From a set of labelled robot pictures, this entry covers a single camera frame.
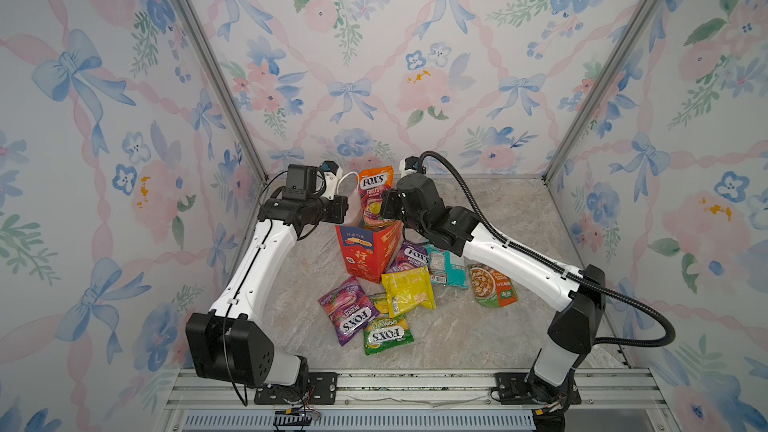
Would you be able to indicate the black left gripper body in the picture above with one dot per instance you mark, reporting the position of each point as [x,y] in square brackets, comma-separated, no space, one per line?
[328,211]

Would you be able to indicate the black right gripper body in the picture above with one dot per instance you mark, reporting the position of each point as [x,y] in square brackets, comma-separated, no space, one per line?
[395,208]

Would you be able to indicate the orange Fox's fruits bag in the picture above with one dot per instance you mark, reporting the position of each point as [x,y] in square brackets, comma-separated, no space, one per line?
[373,184]

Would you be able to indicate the red paper gift bag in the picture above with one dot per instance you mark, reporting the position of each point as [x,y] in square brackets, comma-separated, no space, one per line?
[367,251]

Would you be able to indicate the yellow snack packet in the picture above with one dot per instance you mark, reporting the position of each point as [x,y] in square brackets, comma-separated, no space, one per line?
[407,290]

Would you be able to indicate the purple Fox's berries bag front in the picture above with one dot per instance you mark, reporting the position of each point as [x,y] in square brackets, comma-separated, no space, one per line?
[349,309]

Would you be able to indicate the purple fox's berries bag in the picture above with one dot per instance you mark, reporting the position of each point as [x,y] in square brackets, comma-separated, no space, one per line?
[409,256]
[349,309]

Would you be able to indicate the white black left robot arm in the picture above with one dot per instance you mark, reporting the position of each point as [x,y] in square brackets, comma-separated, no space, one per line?
[227,343]

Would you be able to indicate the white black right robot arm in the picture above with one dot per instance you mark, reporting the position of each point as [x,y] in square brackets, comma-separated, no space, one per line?
[573,293]

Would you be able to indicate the purple Fox's berries bag rear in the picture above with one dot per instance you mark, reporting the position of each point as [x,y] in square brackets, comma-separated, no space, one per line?
[409,256]

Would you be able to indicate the teal mint candy bag rear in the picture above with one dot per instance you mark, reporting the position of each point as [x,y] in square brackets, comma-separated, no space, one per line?
[445,268]

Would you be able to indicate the green Fox's spring tea bag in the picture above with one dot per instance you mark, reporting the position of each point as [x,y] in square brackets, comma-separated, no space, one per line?
[384,332]

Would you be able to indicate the green orange soup packet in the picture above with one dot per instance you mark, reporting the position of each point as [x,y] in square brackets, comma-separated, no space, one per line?
[491,288]

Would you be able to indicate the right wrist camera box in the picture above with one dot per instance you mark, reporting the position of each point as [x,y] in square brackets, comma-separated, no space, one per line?
[411,165]

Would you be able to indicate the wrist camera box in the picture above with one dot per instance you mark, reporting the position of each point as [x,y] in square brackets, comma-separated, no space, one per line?
[332,173]
[411,165]

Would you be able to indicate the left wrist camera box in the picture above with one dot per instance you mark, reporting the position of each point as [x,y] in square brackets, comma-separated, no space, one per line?
[332,173]

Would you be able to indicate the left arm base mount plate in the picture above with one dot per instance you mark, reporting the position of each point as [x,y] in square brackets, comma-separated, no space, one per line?
[311,388]

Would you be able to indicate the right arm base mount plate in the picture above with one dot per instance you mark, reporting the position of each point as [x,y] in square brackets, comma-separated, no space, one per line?
[524,388]

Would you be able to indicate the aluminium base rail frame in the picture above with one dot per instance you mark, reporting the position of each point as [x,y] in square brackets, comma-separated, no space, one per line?
[425,400]

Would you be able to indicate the aluminium left corner post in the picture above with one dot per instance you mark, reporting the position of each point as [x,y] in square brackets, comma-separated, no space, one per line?
[212,71]

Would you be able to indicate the aluminium corner post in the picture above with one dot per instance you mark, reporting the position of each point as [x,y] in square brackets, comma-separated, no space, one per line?
[623,49]
[212,71]

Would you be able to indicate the aluminium right corner post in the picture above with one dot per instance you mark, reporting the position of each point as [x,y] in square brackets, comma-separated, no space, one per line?
[623,49]

